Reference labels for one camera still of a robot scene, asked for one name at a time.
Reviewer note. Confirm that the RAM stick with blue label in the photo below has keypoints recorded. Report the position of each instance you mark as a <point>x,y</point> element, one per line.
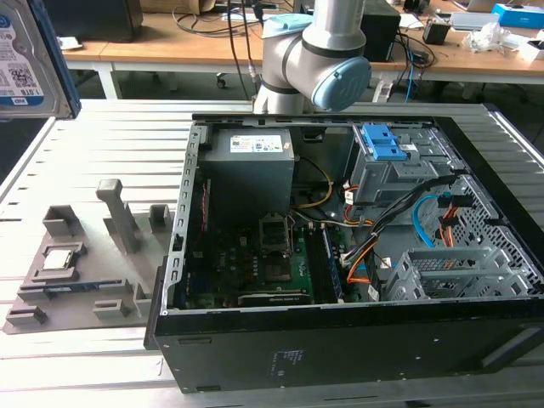
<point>72,289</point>

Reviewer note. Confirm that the white handset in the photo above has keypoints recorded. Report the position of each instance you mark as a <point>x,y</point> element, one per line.
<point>383,91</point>

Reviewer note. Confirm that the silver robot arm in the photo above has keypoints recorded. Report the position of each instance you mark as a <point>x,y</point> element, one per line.
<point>306,51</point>

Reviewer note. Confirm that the short wooden desk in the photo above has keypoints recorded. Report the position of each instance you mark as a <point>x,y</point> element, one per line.
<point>85,49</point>

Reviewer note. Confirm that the grey drive cage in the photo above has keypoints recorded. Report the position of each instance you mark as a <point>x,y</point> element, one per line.
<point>382,178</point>

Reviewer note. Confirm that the blue drive cage latch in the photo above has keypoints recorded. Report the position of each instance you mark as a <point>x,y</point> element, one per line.
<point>382,144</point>

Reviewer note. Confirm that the grey metal disk bay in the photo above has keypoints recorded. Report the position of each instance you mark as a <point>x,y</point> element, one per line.
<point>459,276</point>

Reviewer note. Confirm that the brown cardboard box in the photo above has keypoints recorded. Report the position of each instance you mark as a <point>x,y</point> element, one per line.
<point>170,5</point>

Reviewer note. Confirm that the thin metal locking lever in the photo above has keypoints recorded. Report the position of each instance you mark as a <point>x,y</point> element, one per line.
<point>293,240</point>

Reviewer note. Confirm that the small black box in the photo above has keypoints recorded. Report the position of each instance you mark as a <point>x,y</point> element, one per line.
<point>435,32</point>

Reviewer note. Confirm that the flat silver device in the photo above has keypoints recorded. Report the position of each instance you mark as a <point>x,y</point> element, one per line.
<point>474,20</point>

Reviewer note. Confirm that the crumpled clear plastic bag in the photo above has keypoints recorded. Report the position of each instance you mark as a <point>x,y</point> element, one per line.
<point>489,38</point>

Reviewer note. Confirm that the black PC case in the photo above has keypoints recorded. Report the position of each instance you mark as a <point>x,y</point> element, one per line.
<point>340,353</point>

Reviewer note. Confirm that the crumpled white paper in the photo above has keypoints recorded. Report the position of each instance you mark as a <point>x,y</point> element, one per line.
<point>70,42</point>

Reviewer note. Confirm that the tall black box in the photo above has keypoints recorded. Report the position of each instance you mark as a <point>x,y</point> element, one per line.
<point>382,38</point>

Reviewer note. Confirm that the silver CPU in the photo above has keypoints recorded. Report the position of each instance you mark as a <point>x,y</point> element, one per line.
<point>57,259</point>

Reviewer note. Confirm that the black RAM slot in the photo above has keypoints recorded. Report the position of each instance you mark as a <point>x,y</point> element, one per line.
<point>315,263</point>

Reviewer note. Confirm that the large black box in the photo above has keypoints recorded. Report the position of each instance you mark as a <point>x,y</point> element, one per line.
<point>98,21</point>

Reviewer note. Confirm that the CPU socket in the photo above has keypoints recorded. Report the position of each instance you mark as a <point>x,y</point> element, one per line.
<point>278,270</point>

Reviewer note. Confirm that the blue cardboard box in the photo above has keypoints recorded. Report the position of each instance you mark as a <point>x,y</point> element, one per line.
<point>514,15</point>

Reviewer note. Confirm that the dark motherboard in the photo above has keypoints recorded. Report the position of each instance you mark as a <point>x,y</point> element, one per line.
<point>225,263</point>

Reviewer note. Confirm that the grey parts rack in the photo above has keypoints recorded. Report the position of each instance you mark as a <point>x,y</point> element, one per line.
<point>106,272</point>

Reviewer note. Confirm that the grey power supply unit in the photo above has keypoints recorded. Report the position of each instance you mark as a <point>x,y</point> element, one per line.
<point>246,178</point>

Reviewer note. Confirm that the black graphics card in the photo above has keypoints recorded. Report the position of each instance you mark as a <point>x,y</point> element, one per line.
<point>272,298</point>

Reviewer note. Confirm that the long wooden desk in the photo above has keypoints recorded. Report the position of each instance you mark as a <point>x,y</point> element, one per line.
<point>170,47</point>

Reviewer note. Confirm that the hard disk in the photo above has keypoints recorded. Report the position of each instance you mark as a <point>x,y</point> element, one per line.
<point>21,51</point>

